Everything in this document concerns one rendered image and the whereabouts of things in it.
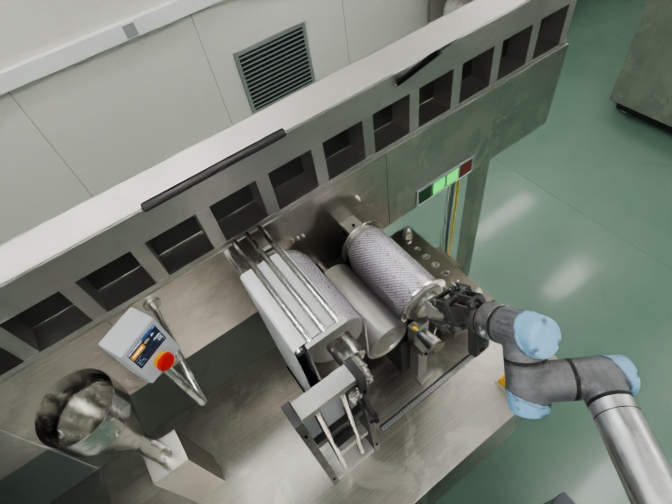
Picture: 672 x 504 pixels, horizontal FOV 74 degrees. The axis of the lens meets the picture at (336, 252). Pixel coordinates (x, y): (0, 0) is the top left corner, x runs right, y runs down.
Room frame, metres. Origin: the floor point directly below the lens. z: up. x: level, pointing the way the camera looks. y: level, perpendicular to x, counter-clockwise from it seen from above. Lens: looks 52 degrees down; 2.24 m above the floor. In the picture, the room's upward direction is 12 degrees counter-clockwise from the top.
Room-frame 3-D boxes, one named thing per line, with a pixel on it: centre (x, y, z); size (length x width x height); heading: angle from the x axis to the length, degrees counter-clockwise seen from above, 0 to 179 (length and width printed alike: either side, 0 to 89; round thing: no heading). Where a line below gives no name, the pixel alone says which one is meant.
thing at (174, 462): (0.35, 0.51, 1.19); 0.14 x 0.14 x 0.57
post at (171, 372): (0.36, 0.32, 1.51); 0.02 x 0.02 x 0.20
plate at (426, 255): (0.79, -0.28, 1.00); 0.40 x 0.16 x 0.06; 26
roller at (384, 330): (0.62, -0.03, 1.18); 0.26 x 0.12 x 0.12; 26
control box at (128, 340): (0.35, 0.32, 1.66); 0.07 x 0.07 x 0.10; 52
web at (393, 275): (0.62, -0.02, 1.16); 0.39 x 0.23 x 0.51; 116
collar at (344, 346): (0.43, 0.03, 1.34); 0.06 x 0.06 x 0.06; 26
